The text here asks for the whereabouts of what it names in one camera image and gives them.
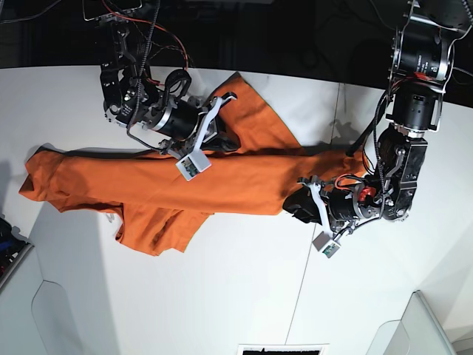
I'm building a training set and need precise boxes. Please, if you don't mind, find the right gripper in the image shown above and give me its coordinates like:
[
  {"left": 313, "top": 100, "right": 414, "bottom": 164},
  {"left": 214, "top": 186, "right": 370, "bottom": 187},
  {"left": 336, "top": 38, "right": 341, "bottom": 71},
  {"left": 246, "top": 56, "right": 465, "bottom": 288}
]
[{"left": 127, "top": 94, "right": 240, "bottom": 158}]

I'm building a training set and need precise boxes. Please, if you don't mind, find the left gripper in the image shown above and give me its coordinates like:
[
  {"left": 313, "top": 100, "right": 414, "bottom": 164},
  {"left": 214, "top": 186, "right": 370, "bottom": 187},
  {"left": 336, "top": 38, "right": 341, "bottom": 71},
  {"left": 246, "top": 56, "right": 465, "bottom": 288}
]
[{"left": 282, "top": 176, "right": 381, "bottom": 240}]

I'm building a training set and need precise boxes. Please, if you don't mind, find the orange t-shirt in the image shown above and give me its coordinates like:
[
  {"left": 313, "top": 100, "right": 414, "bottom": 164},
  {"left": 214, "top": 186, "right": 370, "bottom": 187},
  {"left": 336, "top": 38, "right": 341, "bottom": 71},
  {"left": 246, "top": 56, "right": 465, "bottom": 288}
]
[{"left": 19, "top": 74, "right": 364, "bottom": 256}]

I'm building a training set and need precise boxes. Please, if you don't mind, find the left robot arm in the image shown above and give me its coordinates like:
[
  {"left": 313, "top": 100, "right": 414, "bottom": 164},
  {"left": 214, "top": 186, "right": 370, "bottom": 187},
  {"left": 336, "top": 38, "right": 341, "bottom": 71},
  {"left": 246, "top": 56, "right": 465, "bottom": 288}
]
[{"left": 283, "top": 1, "right": 472, "bottom": 241}]

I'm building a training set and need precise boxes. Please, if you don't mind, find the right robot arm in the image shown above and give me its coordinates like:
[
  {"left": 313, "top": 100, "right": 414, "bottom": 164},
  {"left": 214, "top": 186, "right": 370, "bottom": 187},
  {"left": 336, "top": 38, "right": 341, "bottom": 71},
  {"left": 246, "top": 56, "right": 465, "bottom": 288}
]
[{"left": 82, "top": 1, "right": 240, "bottom": 159}]

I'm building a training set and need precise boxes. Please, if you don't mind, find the black and white marker card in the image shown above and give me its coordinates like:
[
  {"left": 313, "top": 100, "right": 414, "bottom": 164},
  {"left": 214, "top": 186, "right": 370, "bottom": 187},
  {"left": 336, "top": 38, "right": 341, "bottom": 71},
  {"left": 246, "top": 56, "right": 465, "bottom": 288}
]
[{"left": 236, "top": 344, "right": 330, "bottom": 355}]

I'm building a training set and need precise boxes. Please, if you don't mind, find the clear plastic bin left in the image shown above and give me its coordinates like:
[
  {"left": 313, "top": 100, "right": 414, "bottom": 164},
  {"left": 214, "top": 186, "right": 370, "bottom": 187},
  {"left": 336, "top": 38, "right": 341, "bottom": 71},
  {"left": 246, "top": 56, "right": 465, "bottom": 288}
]
[{"left": 1, "top": 246, "right": 81, "bottom": 354}]

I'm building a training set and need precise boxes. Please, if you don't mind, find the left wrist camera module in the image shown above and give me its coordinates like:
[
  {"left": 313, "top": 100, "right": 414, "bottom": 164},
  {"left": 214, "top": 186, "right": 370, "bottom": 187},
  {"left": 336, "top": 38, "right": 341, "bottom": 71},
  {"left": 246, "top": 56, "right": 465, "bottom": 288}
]
[{"left": 312, "top": 232, "right": 341, "bottom": 258}]

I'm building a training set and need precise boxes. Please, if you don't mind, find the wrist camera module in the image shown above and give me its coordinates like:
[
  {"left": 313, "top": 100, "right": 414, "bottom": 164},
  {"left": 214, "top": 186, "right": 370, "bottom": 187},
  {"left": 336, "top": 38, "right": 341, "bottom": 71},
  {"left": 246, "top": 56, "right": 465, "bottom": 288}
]
[
  {"left": 176, "top": 149, "right": 211, "bottom": 181},
  {"left": 312, "top": 232, "right": 341, "bottom": 258}
]

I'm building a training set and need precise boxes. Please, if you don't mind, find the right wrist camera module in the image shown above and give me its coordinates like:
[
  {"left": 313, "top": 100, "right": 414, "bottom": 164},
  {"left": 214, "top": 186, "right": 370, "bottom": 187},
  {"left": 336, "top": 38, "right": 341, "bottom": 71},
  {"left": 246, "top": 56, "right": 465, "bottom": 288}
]
[{"left": 176, "top": 149, "right": 211, "bottom": 181}]

